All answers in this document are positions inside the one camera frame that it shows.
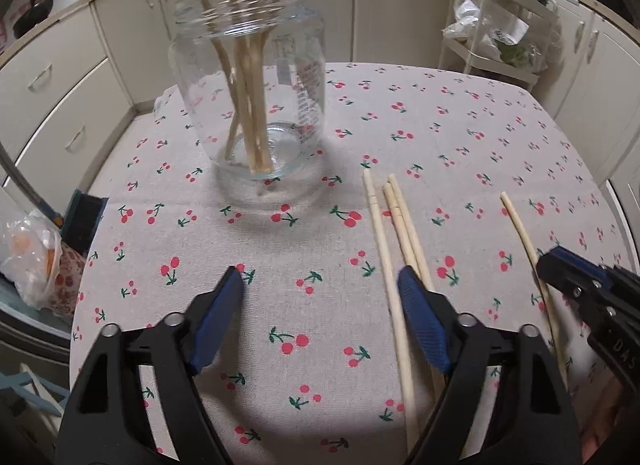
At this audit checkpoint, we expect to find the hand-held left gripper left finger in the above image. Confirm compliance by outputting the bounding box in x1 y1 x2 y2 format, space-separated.
54 265 246 465

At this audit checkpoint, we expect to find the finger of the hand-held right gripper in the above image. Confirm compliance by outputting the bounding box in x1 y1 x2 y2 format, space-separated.
537 246 626 317

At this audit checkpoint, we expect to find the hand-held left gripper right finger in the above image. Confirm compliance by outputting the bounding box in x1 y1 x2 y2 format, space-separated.
397 265 583 465

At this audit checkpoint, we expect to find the light bamboo chopstick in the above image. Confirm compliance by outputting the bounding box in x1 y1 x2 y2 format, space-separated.
382 182 446 401
363 168 421 453
388 174 433 293
500 192 571 388

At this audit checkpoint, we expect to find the clear glass jar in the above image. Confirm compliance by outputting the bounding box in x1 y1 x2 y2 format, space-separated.
167 0 328 181

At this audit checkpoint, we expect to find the person's right hand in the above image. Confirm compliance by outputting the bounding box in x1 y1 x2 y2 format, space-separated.
582 380 631 463

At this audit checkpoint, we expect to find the cherry print tablecloth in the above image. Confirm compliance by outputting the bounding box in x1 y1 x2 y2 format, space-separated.
70 61 636 465

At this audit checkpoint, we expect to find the floral patterned cup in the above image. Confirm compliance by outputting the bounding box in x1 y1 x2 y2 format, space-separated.
50 245 88 316

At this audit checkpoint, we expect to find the dark blue dustpan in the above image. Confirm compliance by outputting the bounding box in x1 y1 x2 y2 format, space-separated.
62 189 108 256

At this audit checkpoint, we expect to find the clear bag of oranges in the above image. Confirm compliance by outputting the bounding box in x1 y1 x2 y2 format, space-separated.
0 210 63 308

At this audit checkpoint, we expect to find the white rolling cart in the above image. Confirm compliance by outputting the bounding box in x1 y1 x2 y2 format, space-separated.
440 0 561 86

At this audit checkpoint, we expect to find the clear bag of greens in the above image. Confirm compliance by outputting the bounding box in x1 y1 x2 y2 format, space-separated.
497 40 543 68

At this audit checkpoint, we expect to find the white plastic bag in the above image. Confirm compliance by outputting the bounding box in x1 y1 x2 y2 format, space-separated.
442 0 531 46

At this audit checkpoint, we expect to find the black wok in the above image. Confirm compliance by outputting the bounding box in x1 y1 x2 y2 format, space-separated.
12 0 53 38

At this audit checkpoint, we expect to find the beige shelf rack blue frame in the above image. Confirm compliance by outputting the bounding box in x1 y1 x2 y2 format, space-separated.
0 315 71 446

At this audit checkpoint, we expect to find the silver mop handle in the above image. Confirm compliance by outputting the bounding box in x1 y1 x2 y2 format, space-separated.
0 140 63 226

